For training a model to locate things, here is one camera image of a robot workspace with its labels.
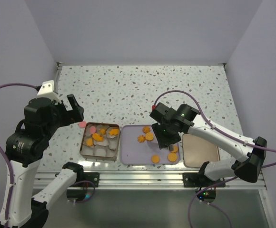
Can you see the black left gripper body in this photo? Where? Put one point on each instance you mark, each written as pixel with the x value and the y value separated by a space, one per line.
pixel 62 116

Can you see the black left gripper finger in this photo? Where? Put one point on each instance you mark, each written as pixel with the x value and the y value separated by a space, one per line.
pixel 78 114
pixel 73 102

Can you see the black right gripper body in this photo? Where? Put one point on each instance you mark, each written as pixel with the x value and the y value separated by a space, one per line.
pixel 165 135

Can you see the orange flower cookie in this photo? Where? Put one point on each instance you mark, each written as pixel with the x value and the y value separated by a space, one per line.
pixel 175 149
pixel 89 142

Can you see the orange swirl cookie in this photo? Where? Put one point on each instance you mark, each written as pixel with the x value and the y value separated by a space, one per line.
pixel 102 131

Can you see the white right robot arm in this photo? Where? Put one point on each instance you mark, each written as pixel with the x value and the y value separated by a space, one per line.
pixel 247 154

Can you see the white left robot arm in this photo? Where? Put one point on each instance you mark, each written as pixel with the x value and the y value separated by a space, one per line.
pixel 24 151

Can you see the orange round patterned cookie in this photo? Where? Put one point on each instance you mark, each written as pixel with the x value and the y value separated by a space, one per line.
pixel 149 136

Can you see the orange cookie top right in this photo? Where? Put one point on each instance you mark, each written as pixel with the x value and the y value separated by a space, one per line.
pixel 146 129

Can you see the orange waffle cookie bottom right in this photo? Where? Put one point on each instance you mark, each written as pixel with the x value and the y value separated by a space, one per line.
pixel 172 157

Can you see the orange rosette cookie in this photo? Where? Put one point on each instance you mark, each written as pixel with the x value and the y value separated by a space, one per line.
pixel 141 138

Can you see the orange round cookie bottom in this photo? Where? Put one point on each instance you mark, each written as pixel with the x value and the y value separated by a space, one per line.
pixel 155 159

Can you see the lilac plastic tray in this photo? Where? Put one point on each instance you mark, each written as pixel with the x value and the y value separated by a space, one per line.
pixel 133 152

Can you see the brown cookie tin with liners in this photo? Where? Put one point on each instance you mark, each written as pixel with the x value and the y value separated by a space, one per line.
pixel 106 150

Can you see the rose gold tin lid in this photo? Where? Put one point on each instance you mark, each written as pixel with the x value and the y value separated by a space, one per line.
pixel 196 151

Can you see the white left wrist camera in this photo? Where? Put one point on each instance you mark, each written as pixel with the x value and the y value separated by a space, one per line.
pixel 47 90

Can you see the aluminium mounting rail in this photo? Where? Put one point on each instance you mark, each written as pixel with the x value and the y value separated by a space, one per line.
pixel 145 180

